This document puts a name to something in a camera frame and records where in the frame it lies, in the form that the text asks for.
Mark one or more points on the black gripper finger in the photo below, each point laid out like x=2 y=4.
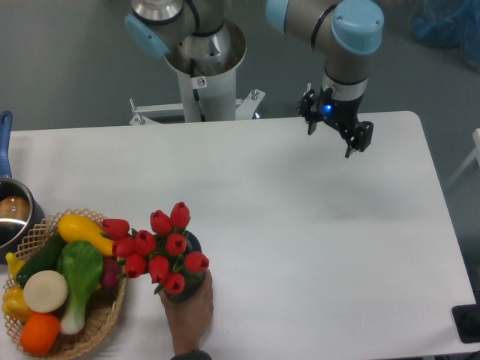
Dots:
x=307 y=109
x=359 y=137

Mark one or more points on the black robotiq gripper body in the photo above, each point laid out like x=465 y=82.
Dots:
x=342 y=115

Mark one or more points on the red tulip bouquet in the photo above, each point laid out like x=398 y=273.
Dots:
x=141 y=252

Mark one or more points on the dark grey ribbed vase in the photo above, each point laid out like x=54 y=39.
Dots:
x=187 y=266

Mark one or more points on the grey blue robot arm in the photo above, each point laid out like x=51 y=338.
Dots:
x=348 y=33

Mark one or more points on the dark sleeve forearm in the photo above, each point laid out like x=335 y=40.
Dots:
x=196 y=354

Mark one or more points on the person's hand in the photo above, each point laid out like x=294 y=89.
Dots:
x=190 y=320

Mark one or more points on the blue plastic bag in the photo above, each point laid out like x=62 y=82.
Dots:
x=448 y=24

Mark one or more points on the black device at table edge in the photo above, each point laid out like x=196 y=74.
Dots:
x=466 y=318

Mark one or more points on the purple red radish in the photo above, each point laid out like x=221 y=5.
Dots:
x=111 y=271

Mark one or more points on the yellow squash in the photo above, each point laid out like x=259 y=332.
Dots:
x=75 y=227

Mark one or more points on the green bok choy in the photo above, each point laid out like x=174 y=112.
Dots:
x=81 y=265

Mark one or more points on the woven wicker basket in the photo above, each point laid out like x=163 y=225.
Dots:
x=102 y=310

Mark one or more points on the green cucumber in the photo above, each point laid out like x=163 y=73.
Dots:
x=44 y=259

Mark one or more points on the round cream disc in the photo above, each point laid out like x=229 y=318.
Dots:
x=45 y=291

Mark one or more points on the yellow banana tip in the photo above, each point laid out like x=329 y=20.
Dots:
x=14 y=264

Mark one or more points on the orange fruit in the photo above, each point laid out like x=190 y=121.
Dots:
x=39 y=333

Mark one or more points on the yellow bell pepper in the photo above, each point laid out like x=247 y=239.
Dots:
x=14 y=304

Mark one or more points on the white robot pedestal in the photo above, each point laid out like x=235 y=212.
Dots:
x=206 y=69

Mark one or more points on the white frame at right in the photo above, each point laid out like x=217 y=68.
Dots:
x=467 y=166

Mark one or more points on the blue handled saucepan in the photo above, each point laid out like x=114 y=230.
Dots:
x=19 y=209

